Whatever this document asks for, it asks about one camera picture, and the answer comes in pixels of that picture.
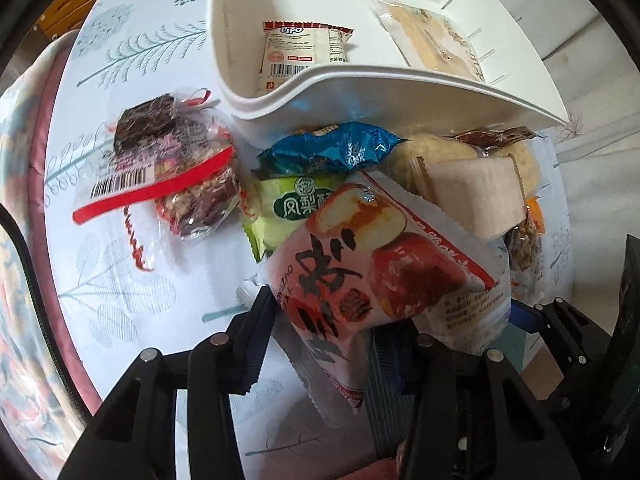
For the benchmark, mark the white plastic basket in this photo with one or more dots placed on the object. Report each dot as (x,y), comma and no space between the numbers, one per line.
(400,95)

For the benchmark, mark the brown snowflake snack packet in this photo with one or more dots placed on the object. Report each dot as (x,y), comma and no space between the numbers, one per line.
(490,137)

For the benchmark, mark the walnut date snack packet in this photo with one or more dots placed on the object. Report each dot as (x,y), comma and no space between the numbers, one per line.
(525,247)

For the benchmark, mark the beige pastry packet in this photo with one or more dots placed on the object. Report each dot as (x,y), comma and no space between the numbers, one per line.
(430,40)

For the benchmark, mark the clear bag of walnut dates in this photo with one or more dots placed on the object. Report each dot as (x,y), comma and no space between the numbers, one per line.
(200,195)

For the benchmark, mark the orange snack packet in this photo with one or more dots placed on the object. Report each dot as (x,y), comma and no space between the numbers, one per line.
(534,212)

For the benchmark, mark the green snack packet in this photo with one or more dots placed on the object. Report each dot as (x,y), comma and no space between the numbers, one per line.
(285,210)

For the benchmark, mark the floral quilt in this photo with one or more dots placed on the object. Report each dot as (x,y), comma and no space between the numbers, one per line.
(30,310)

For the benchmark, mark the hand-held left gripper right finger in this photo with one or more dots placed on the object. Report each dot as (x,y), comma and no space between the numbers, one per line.
(395,372)

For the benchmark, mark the leaf print tablecloth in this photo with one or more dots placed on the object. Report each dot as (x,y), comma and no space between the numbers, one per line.
(150,60)

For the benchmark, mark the red white label snack packet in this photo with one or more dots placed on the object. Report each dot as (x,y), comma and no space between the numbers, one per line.
(295,50)

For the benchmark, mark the blue snack packet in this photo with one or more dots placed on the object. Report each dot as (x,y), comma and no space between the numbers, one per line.
(330,147)

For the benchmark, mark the puffed rice cake packet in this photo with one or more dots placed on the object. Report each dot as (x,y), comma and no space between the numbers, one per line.
(430,155)
(529,170)

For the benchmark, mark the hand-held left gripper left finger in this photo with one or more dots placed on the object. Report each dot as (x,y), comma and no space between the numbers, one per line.
(252,340)

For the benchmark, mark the white apple print snack packet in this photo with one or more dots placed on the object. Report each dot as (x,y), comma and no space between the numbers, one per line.
(360,270)

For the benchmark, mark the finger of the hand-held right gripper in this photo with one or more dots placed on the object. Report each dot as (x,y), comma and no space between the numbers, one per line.
(522,317)

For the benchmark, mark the beige cake block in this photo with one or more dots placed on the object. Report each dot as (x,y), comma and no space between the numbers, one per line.
(475,195)

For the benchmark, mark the wooden drawer cabinet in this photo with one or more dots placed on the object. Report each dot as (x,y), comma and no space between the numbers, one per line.
(70,5)

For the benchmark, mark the white leaf print cloth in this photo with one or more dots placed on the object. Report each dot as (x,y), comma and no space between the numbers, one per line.
(575,25)

